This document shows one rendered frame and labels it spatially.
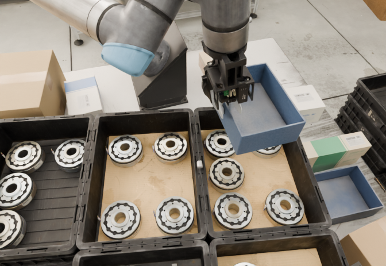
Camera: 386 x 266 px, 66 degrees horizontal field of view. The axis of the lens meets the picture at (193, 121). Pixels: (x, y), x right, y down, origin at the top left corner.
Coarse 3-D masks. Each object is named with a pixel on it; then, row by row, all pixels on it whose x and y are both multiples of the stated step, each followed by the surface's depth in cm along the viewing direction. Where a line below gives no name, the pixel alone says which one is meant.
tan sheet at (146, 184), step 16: (144, 144) 96; (144, 160) 92; (112, 176) 88; (128, 176) 88; (144, 176) 89; (160, 176) 89; (176, 176) 89; (112, 192) 85; (128, 192) 85; (144, 192) 85; (160, 192) 85; (176, 192) 85; (192, 192) 86; (144, 208) 82; (144, 224) 80
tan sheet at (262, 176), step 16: (208, 160) 92; (240, 160) 92; (256, 160) 92; (272, 160) 93; (256, 176) 89; (272, 176) 89; (288, 176) 89; (240, 192) 86; (256, 192) 86; (256, 208) 83; (256, 224) 80; (272, 224) 80
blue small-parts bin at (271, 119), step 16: (256, 64) 74; (256, 80) 79; (272, 80) 73; (256, 96) 76; (272, 96) 74; (288, 96) 67; (256, 112) 73; (272, 112) 73; (288, 112) 68; (240, 128) 70; (256, 128) 70; (272, 128) 70; (288, 128) 63; (240, 144) 62; (256, 144) 64; (272, 144) 66
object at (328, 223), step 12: (204, 108) 92; (300, 144) 84; (204, 168) 79; (204, 180) 77; (312, 180) 77; (204, 192) 75; (204, 204) 73; (324, 204) 73; (324, 216) 71; (264, 228) 69; (276, 228) 69; (288, 228) 69; (300, 228) 70; (312, 228) 70; (324, 228) 70
